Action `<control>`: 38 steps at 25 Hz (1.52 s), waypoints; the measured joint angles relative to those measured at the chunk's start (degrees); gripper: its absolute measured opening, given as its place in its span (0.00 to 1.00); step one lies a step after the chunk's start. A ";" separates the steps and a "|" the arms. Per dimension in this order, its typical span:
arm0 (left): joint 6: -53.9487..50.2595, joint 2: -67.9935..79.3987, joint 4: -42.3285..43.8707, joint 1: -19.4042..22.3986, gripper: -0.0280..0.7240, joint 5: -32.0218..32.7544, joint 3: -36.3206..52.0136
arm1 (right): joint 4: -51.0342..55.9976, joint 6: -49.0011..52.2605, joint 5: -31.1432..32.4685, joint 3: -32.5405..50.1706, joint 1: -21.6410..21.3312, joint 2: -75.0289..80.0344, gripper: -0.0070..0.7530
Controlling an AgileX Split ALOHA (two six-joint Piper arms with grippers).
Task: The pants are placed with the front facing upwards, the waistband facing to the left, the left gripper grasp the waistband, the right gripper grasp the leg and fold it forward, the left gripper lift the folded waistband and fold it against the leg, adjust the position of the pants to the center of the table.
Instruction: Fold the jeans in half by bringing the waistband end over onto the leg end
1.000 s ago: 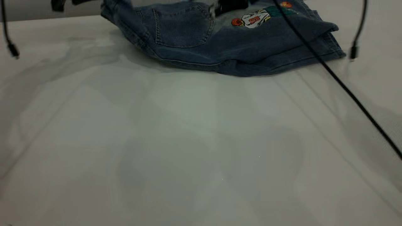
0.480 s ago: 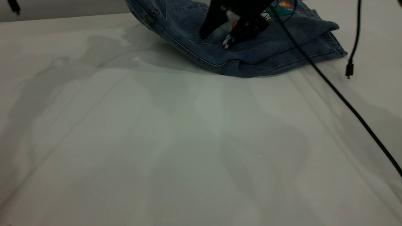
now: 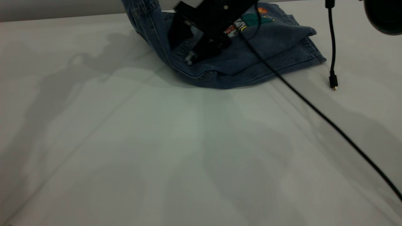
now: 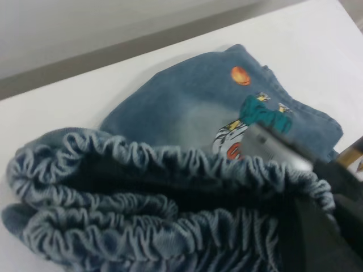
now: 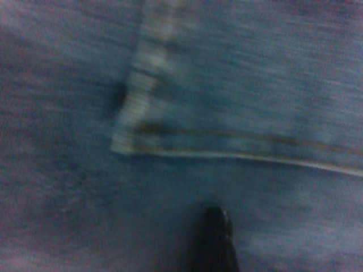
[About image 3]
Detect black cable with gold plug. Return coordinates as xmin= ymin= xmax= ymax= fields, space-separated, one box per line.
xmin=325 ymin=0 xmax=338 ymax=91

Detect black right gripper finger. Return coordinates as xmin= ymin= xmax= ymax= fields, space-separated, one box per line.
xmin=168 ymin=14 xmax=205 ymax=53
xmin=185 ymin=31 xmax=232 ymax=65

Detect blue denim shorts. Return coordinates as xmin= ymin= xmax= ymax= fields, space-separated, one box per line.
xmin=122 ymin=0 xmax=326 ymax=89

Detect long black cable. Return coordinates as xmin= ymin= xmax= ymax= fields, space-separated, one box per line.
xmin=237 ymin=5 xmax=402 ymax=203

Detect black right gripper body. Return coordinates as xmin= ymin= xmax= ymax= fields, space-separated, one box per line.
xmin=176 ymin=0 xmax=261 ymax=41

